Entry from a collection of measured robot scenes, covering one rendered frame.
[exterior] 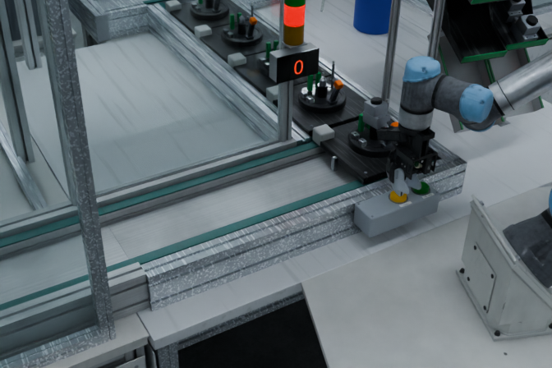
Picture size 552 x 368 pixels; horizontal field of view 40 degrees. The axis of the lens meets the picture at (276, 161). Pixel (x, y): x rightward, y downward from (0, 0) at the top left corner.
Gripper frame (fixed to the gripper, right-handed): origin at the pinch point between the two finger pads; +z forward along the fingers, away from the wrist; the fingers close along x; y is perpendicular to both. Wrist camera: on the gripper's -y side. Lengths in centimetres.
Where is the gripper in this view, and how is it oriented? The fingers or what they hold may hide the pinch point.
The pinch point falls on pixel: (398, 190)
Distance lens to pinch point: 186.9
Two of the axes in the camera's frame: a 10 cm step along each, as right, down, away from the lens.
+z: -0.2, 8.3, 5.6
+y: 5.1, 4.9, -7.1
